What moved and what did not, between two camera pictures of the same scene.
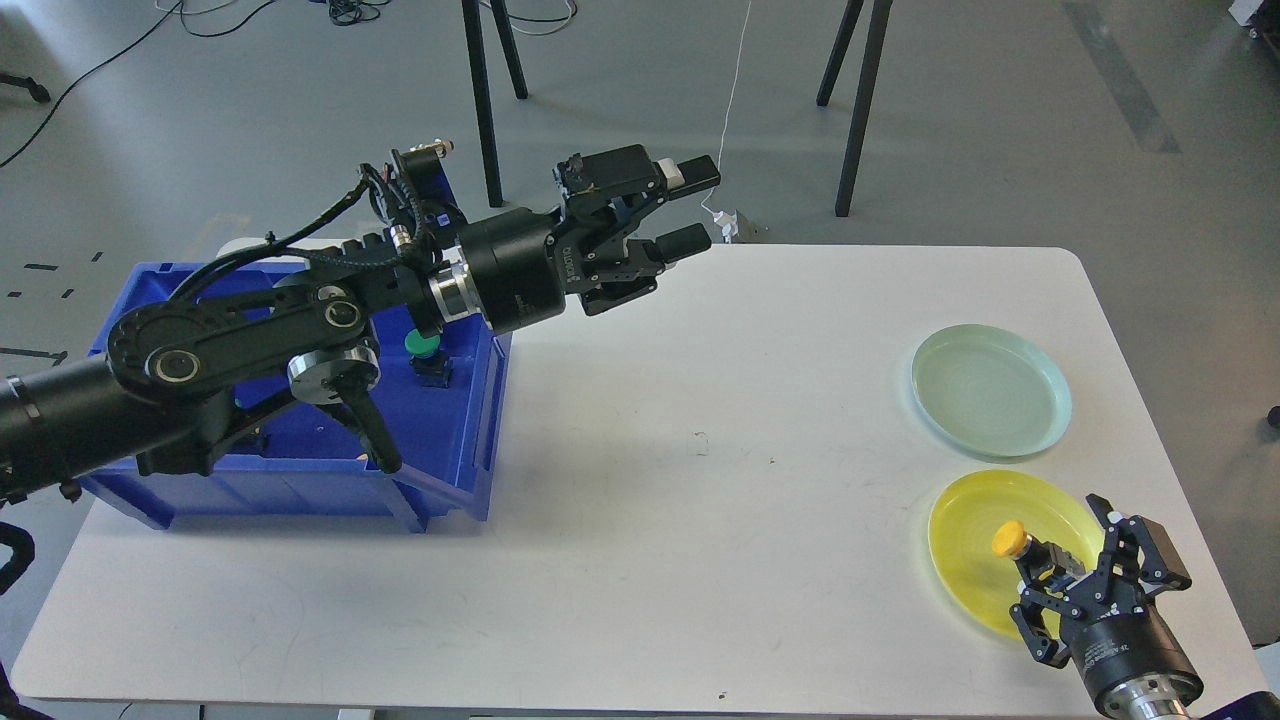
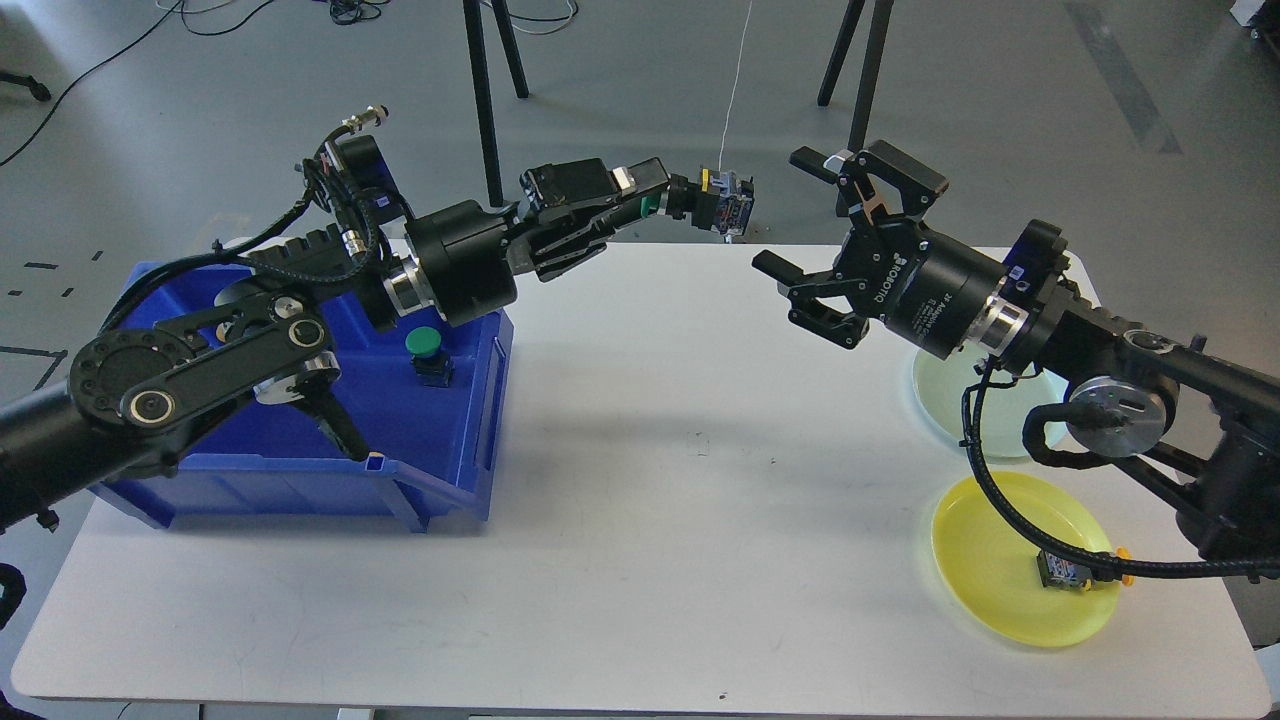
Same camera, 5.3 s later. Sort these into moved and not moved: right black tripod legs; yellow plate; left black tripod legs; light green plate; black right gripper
Moved: black right gripper
Not moved: yellow plate; right black tripod legs; light green plate; left black tripod legs
